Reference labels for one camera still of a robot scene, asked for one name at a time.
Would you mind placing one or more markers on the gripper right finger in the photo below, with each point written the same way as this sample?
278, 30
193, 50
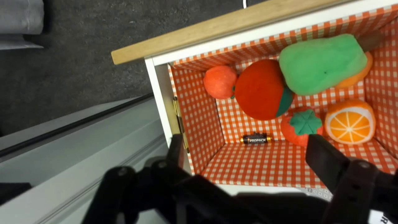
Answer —
348, 180

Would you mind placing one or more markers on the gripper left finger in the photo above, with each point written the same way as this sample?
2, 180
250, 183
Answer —
124, 193

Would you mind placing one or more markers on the drawer with orange checked lining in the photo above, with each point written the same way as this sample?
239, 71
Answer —
258, 165

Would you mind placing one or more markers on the plush orange slice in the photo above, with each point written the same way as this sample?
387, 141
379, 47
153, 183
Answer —
349, 123

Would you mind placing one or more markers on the light grey table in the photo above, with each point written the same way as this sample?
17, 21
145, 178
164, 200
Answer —
77, 155

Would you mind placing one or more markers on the red plush strawberry green top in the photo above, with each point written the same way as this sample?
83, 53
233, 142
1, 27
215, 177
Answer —
303, 124

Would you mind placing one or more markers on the black and gold battery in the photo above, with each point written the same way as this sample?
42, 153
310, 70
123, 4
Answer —
256, 138

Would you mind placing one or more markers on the orange plush fruit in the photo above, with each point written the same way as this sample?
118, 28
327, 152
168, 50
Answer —
357, 77

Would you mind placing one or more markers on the green plush pear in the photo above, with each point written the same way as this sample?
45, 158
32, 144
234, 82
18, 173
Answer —
320, 63

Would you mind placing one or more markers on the large red plush apple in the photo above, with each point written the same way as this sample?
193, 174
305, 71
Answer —
259, 90

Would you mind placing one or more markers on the small red plush fruit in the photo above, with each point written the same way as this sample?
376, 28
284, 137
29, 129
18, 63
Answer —
219, 82

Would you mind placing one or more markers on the white cabinet with wooden top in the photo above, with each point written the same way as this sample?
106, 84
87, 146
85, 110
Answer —
186, 37

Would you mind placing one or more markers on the grey upholstered seat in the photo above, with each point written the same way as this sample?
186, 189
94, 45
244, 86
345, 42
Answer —
18, 18

